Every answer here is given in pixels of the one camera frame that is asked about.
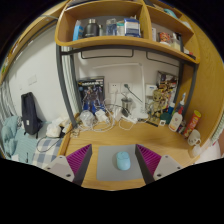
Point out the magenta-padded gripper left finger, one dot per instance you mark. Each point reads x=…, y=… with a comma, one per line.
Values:
x=61, y=166

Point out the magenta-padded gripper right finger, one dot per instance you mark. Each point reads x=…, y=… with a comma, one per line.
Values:
x=165, y=166

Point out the light blue computer mouse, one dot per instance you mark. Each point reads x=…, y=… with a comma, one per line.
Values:
x=122, y=161

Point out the grey mouse pad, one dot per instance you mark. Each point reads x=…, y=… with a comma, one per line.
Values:
x=106, y=163

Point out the plaid bed sheet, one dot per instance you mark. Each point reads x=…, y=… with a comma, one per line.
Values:
x=46, y=151

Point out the clear plastic container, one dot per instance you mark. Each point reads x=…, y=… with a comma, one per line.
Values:
x=195, y=151

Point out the white printed mug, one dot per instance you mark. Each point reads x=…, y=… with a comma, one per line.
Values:
x=194, y=137

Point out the small white desk clock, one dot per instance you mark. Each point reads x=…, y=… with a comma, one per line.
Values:
x=162, y=122

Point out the white pump lotion bottle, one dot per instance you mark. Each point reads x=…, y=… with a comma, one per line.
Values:
x=175, y=121

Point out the dark green container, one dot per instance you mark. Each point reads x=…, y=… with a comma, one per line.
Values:
x=165, y=118

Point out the red chips can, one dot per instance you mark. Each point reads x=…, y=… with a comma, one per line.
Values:
x=192, y=124

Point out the clear plastic cup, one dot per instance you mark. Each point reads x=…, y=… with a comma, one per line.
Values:
x=87, y=118

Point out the teal blanket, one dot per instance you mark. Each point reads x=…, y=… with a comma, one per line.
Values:
x=13, y=136

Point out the white power strip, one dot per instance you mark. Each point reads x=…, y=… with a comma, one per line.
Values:
x=130, y=119

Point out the blue capped bottle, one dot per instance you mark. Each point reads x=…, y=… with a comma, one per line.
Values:
x=171, y=108

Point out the brown tree creature figurine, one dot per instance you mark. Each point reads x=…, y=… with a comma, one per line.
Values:
x=156, y=105

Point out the black bag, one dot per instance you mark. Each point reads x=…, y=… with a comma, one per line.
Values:
x=30, y=113

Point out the dark spray bottle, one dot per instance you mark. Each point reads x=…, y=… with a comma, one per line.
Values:
x=181, y=105

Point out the small white charger block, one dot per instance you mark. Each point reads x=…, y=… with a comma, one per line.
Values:
x=101, y=116

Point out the large white charger block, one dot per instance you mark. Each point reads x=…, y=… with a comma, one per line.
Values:
x=117, y=114

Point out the metal cup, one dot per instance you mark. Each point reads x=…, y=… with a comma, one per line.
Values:
x=126, y=104

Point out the dark blue model kit box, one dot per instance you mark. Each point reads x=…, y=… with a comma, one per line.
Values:
x=91, y=93

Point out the wooden shelf unit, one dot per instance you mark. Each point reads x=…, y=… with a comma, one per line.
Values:
x=100, y=41

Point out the white wall box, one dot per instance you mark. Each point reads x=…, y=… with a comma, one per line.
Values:
x=150, y=90

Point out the white wall socket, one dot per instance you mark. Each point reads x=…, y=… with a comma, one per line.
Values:
x=114, y=87
x=128, y=87

